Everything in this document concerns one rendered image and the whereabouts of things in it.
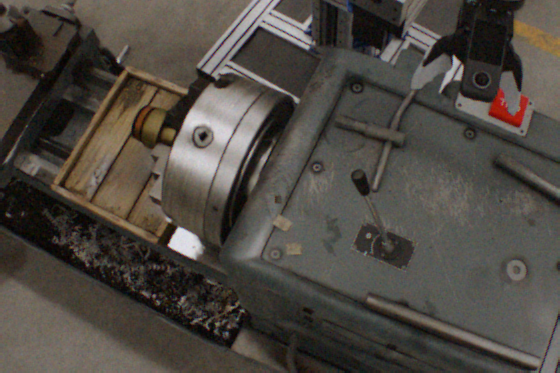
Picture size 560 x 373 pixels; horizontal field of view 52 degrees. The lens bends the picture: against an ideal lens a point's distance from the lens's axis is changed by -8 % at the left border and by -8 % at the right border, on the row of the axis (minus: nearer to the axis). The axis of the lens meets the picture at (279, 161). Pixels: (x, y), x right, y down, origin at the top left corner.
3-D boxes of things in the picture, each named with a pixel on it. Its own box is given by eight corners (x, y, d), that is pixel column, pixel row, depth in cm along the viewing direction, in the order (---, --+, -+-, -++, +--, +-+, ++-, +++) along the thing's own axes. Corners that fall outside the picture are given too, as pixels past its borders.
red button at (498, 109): (526, 103, 103) (530, 97, 101) (518, 131, 101) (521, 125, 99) (495, 90, 104) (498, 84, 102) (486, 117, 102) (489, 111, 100)
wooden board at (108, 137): (234, 115, 147) (233, 107, 144) (161, 248, 135) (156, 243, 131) (130, 73, 153) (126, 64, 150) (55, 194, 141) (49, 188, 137)
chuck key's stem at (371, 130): (333, 128, 101) (400, 149, 99) (334, 121, 99) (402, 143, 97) (337, 117, 102) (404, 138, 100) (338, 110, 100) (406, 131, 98)
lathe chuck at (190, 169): (288, 116, 136) (266, 63, 106) (226, 248, 131) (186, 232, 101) (251, 101, 138) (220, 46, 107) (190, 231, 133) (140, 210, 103)
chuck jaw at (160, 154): (207, 161, 116) (176, 215, 112) (210, 173, 121) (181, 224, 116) (157, 139, 119) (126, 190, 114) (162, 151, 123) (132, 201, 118)
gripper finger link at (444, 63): (417, 67, 89) (464, 38, 82) (411, 95, 85) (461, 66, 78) (402, 54, 88) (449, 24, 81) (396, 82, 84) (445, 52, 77)
